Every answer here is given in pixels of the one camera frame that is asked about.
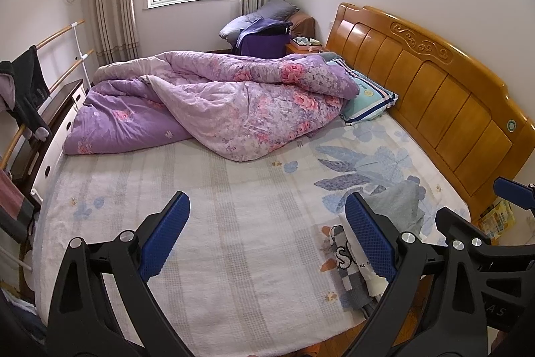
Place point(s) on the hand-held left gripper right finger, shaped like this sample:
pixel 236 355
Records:
pixel 372 235

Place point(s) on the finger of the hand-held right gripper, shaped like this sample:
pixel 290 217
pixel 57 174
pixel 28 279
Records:
pixel 451 221
pixel 512 192

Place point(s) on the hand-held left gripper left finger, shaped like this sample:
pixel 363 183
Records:
pixel 163 235

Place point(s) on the grey hoodie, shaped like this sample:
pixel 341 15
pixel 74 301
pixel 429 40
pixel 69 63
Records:
pixel 397 206

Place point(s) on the wooden clothes rack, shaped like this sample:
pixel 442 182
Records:
pixel 54 34

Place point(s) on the yellow plastic bag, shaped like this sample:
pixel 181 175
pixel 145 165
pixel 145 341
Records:
pixel 499 219

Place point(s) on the checkered grey white garment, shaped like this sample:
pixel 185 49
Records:
pixel 347 256

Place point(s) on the white floral bed sheet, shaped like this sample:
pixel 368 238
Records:
pixel 234 215

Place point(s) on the wooden headboard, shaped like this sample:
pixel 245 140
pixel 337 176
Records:
pixel 451 97

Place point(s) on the teal white pillow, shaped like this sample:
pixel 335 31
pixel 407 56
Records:
pixel 368 93

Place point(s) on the purple floral quilt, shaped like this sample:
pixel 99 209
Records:
pixel 234 106

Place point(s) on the mauve grey striped cover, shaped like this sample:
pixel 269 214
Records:
pixel 12 206

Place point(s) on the dark top white dresser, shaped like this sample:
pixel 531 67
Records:
pixel 62 97

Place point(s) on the black garment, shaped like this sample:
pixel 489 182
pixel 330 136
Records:
pixel 29 89

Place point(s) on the wooden nightstand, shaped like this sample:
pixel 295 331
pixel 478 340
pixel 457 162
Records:
pixel 301 49

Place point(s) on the flat box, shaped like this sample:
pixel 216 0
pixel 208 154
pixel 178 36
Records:
pixel 305 42

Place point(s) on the lavender grey garment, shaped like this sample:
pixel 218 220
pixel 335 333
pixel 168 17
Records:
pixel 5 93

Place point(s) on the dark purple cloth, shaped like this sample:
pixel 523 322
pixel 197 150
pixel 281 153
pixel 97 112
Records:
pixel 259 45

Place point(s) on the blue grey pillow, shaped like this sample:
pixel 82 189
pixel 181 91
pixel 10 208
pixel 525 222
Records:
pixel 234 28

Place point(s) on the brown armchair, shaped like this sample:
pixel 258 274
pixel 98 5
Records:
pixel 303 22

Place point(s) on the lavender grey pillow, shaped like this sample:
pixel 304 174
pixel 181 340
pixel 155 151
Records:
pixel 271 9

